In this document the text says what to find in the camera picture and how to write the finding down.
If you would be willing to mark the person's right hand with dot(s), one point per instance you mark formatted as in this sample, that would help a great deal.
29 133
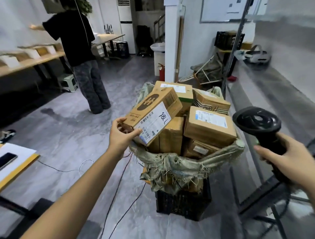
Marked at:
297 165

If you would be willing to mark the person's left hand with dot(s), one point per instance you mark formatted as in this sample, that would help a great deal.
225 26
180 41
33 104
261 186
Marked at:
118 140

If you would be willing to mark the large taped cardboard box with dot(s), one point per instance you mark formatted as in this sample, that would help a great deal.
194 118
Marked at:
172 135

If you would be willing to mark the black barcode scanner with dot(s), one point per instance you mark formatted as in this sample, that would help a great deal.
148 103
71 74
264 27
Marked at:
256 120

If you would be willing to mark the cardboard parcel with black logo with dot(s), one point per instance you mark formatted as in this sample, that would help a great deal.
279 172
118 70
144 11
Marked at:
169 98

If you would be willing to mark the yellow corner label cardboard box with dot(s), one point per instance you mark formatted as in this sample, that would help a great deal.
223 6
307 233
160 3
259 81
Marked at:
199 149

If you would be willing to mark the blue tag label cardboard box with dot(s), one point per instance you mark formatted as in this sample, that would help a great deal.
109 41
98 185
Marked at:
209 133

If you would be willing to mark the brown cardboard box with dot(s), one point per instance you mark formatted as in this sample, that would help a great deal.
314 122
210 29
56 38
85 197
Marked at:
246 46

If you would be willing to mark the person's left forearm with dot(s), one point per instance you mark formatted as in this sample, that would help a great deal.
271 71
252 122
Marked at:
73 197

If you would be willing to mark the metal shelving rack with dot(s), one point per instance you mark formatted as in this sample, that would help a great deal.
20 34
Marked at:
270 81

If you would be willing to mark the olive box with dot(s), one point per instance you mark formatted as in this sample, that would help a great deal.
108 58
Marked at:
231 32

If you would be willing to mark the white plastic stool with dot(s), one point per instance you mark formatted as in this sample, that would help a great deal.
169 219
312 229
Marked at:
68 83

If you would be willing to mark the red fire extinguisher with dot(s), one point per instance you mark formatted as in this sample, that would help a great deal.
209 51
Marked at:
161 73

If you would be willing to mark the black plastic crate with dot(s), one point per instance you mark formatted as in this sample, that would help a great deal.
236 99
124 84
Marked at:
121 49
182 204
226 40

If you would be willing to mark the white paper sheet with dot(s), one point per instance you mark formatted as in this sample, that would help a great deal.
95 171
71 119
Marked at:
22 151

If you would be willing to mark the yellow edged wooden board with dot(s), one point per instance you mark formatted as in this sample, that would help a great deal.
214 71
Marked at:
22 165

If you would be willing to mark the light wooden table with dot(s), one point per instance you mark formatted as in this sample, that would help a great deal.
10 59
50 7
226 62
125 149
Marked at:
108 37

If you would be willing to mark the black office chair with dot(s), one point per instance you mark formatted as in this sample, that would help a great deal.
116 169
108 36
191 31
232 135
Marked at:
144 39

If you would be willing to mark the small red object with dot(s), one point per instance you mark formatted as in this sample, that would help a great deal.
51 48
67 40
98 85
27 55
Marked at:
232 78

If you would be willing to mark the white floor air conditioner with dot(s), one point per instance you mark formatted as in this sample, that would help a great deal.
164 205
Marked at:
126 32

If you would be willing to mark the long wooden batten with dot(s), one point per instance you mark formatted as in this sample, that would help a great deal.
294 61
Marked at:
179 49

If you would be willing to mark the black smartphone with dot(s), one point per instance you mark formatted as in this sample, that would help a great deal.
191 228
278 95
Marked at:
7 160

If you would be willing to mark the white VR headset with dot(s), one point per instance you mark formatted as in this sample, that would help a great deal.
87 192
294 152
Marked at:
258 57

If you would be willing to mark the black floor stand base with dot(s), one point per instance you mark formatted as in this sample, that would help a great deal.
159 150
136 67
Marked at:
24 209

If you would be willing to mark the metal stair railing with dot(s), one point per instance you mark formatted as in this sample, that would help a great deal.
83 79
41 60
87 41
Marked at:
160 27

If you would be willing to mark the teal plastic wrapper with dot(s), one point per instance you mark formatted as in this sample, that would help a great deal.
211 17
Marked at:
238 55

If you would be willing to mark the yellow wooden stand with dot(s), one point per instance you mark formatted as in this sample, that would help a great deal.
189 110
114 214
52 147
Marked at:
226 51

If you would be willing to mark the green leafy plant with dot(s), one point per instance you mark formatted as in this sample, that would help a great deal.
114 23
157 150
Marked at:
85 6

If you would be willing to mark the white paper notice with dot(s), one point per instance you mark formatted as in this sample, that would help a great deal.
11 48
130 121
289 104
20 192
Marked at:
171 2

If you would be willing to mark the white metal folding frame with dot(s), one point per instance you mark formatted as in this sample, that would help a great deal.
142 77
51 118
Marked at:
187 78

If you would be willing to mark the white wall board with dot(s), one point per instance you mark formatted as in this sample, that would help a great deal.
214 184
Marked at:
216 12

